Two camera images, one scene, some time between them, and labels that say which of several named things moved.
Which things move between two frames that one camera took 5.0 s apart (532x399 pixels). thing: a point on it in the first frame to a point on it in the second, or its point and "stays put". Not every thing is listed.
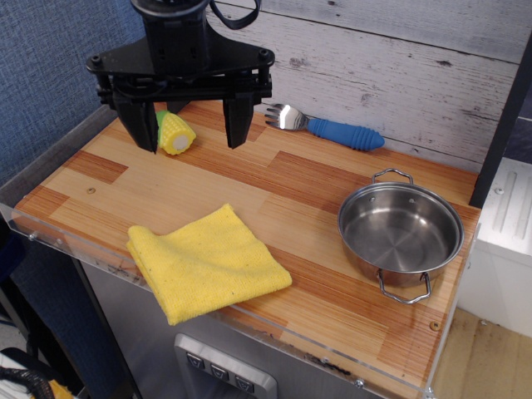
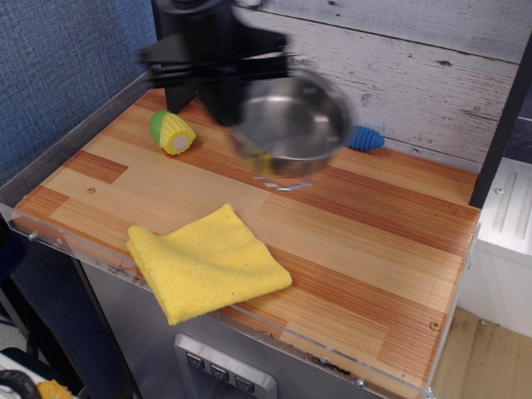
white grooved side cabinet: [497, 288] stays put
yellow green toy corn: [174, 135] stays put
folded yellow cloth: [204, 263] stays put
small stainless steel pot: [401, 231] to [294, 120]
